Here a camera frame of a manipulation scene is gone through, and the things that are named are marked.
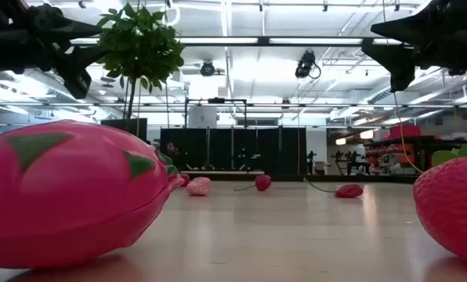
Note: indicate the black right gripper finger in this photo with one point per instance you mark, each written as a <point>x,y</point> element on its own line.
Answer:
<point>400,62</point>
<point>410,25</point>

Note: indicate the green potted plant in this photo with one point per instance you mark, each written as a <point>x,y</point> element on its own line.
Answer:
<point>139,47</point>

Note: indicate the black shelf with red goods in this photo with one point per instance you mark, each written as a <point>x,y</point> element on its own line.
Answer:
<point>421,143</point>

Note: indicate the red toy cherry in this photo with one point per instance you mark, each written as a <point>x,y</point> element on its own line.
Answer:
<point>263,183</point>
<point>185,180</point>
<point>349,191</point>

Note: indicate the pale pink toy fruit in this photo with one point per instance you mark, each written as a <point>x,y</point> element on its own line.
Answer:
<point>198,186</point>

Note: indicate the black ceiling camera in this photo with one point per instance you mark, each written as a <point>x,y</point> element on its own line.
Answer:
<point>306,64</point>

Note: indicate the pink toy dragon fruit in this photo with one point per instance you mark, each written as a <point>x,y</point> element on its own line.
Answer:
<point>69,196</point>

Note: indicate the black partition wall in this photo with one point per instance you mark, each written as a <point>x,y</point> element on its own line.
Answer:
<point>272,149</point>

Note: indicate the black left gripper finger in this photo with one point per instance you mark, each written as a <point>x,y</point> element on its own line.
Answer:
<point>67,28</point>
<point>77,66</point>

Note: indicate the overhead rig light bar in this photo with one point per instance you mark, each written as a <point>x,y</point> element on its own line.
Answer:
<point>218,40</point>

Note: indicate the round black ceiling lamp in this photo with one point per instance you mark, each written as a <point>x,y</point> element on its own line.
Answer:
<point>207,68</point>

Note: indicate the red storage bin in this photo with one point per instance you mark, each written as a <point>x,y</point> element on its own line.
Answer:
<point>404,131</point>

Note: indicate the red toy strawberry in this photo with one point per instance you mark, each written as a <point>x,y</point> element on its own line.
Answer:
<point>453,203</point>

